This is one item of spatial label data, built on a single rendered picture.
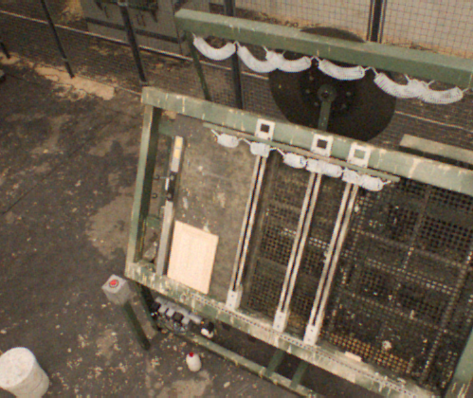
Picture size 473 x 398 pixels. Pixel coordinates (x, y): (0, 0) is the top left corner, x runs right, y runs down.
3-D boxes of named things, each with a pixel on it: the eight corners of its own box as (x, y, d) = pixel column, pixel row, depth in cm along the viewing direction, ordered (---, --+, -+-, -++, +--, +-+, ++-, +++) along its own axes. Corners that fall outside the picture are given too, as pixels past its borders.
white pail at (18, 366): (5, 392, 374) (-25, 367, 339) (33, 360, 390) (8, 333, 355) (32, 413, 361) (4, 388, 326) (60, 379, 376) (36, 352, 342)
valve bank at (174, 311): (149, 322, 339) (140, 304, 321) (160, 306, 347) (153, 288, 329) (209, 352, 319) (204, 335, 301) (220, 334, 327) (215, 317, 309)
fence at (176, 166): (159, 271, 329) (155, 273, 326) (179, 135, 299) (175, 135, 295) (165, 274, 327) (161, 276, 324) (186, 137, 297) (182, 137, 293)
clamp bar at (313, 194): (274, 322, 295) (257, 339, 274) (320, 132, 256) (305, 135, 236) (289, 329, 291) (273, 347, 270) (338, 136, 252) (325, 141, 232)
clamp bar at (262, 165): (227, 301, 307) (209, 316, 287) (265, 117, 269) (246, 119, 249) (242, 307, 304) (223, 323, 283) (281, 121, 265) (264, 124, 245)
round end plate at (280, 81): (267, 131, 329) (261, 20, 270) (271, 126, 332) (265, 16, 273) (383, 163, 297) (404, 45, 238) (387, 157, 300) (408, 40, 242)
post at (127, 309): (140, 348, 388) (115, 299, 333) (145, 342, 391) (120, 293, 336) (147, 352, 385) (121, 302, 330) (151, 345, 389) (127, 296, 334)
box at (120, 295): (109, 301, 332) (101, 287, 319) (119, 288, 339) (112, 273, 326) (122, 308, 328) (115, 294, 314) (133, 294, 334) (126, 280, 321)
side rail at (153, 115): (136, 256, 344) (125, 261, 335) (155, 101, 309) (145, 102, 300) (142, 259, 342) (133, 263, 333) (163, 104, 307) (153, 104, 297)
